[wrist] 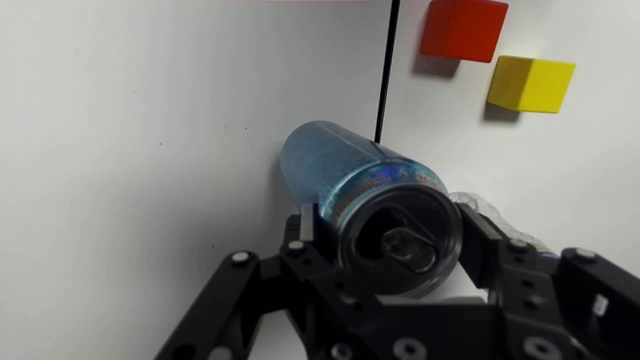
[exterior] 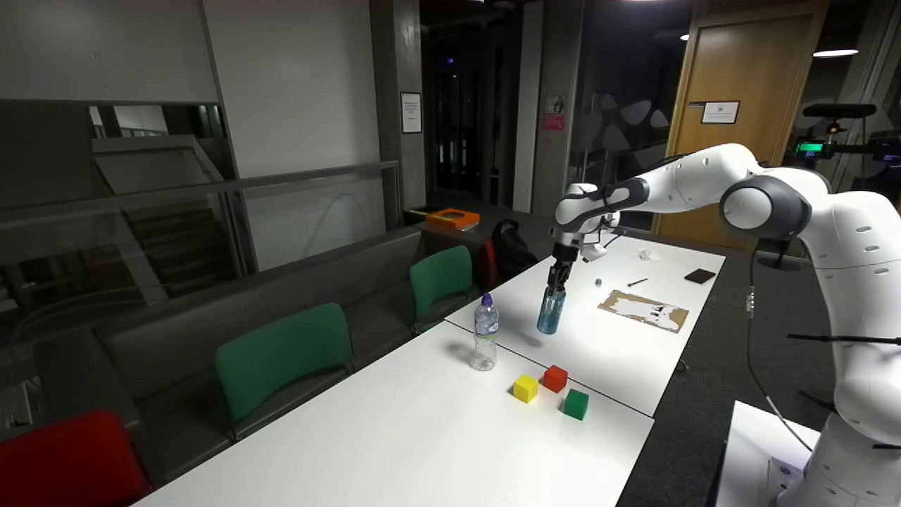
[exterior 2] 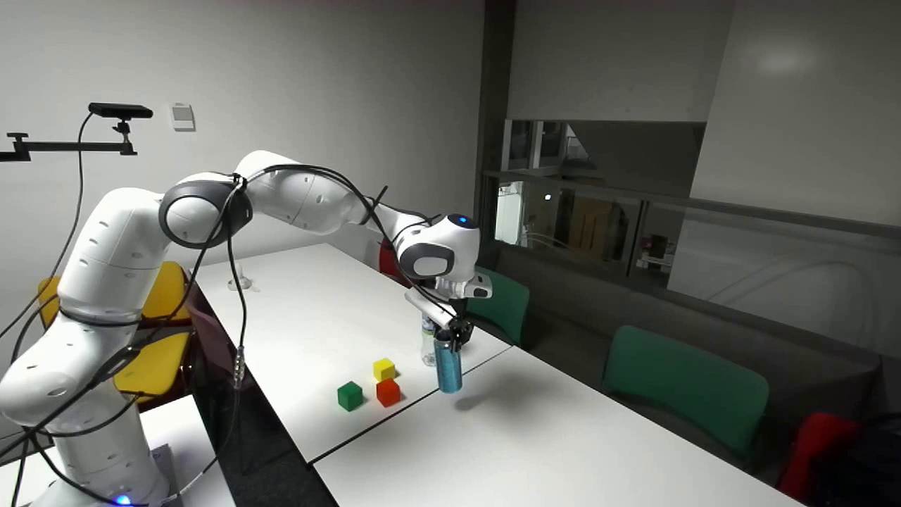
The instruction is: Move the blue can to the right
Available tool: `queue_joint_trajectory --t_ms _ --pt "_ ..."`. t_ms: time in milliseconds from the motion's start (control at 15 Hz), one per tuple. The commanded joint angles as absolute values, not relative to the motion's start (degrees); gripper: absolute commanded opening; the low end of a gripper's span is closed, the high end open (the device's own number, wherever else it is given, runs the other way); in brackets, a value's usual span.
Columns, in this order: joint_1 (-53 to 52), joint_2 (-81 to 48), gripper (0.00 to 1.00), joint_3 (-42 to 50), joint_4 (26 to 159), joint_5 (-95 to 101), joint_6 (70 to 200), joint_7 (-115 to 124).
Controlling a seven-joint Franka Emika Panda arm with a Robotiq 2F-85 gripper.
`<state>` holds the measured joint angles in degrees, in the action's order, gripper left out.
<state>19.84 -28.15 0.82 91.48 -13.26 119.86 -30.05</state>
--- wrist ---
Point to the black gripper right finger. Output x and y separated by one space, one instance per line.
573 301

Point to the blue drink can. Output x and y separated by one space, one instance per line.
333 161

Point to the yellow cube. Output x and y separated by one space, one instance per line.
530 83

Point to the red cube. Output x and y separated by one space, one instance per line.
463 30

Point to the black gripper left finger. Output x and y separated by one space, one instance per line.
221 301

